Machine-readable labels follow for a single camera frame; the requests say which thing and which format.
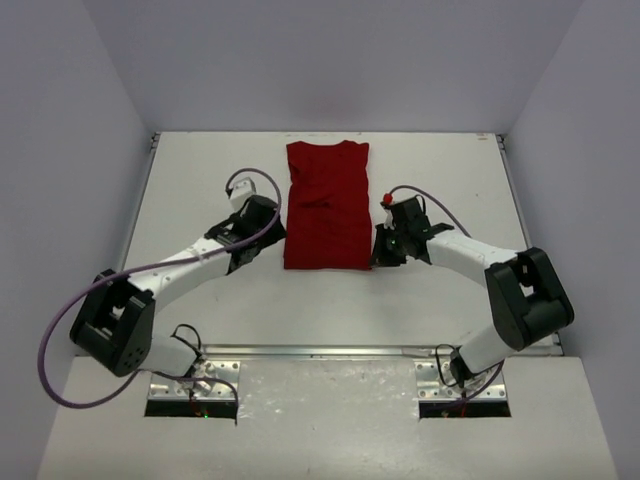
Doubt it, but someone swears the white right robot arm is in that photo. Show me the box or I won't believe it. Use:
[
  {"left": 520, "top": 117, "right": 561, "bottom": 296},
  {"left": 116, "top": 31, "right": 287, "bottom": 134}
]
[{"left": 370, "top": 193, "right": 575, "bottom": 389}]

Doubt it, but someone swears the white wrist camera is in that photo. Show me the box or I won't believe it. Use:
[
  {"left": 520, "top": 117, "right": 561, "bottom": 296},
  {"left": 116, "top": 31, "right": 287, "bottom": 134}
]
[
  {"left": 227, "top": 177, "right": 256, "bottom": 212},
  {"left": 381, "top": 192, "right": 396, "bottom": 229}
]

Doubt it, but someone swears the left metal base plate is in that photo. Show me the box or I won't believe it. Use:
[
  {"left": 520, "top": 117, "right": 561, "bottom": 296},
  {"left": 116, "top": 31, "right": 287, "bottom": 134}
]
[{"left": 147, "top": 358, "right": 241, "bottom": 402}]

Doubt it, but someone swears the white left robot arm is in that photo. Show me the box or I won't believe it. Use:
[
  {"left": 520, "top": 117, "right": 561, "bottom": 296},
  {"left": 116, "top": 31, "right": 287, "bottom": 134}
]
[{"left": 70, "top": 194, "right": 286, "bottom": 378}]

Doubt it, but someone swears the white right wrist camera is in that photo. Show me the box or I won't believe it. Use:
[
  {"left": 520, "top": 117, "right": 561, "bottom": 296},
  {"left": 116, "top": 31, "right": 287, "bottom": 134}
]
[{"left": 381, "top": 192, "right": 396, "bottom": 229}]

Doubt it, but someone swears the red t shirt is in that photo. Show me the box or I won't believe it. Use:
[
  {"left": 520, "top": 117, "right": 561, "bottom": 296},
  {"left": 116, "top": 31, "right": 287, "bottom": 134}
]
[{"left": 283, "top": 140, "right": 373, "bottom": 271}]

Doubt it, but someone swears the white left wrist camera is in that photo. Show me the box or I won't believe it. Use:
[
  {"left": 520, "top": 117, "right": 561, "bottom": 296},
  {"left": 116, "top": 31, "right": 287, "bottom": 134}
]
[{"left": 227, "top": 177, "right": 256, "bottom": 212}]

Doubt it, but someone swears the metal base plate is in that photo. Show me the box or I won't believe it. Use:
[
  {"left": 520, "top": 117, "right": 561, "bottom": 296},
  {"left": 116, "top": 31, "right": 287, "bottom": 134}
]
[
  {"left": 147, "top": 358, "right": 241, "bottom": 402},
  {"left": 414, "top": 358, "right": 507, "bottom": 403}
]

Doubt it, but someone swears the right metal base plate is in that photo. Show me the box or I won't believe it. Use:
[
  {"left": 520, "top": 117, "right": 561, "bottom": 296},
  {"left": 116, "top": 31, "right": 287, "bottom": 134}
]
[{"left": 414, "top": 358, "right": 507, "bottom": 403}]

